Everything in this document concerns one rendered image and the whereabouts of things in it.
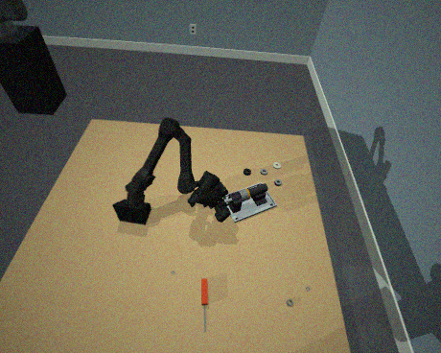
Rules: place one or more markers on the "red-handled screwdriver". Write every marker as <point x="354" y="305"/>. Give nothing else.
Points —
<point x="204" y="300"/>

